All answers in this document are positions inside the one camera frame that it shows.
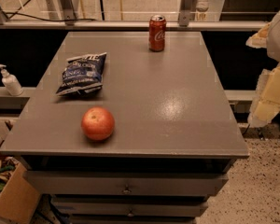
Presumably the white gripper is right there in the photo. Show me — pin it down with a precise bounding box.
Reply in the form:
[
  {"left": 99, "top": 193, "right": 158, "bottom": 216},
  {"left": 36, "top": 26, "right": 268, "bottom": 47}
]
[{"left": 245, "top": 10, "right": 280, "bottom": 128}]

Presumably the blue chip bag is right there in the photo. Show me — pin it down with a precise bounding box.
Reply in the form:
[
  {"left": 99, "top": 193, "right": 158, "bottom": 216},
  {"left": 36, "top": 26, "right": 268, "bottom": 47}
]
[{"left": 56, "top": 52, "right": 106, "bottom": 96}]

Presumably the red coke can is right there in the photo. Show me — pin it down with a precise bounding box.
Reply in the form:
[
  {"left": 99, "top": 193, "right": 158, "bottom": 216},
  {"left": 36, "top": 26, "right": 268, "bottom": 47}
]
[{"left": 148, "top": 15, "right": 166, "bottom": 52}]

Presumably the grey drawer cabinet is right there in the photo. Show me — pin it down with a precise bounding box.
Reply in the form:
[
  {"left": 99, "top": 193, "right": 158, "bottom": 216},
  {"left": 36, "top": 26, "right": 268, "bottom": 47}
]
[{"left": 1, "top": 32, "right": 248, "bottom": 224}]

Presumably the red apple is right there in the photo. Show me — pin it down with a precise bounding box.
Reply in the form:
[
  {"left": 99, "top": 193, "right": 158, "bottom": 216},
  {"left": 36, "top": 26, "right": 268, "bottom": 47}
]
[{"left": 81, "top": 106, "right": 115, "bottom": 141}]

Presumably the top drawer knob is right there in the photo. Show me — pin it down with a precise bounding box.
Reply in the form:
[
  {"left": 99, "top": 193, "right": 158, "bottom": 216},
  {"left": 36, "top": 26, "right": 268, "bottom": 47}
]
[{"left": 122, "top": 186, "right": 131, "bottom": 195}]

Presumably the white pump bottle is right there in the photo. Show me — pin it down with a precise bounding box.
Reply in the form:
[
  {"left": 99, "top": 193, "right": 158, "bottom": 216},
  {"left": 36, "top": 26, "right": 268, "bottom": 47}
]
[{"left": 0, "top": 64, "right": 23, "bottom": 96}]

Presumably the cardboard box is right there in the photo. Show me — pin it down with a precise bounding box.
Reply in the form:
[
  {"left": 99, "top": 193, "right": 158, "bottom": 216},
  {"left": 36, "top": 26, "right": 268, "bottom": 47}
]
[{"left": 0, "top": 158, "right": 41, "bottom": 224}]

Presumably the black cable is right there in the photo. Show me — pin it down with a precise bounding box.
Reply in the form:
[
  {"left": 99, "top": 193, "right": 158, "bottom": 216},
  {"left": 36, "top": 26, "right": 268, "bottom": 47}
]
[{"left": 4, "top": 11, "right": 97, "bottom": 22}]

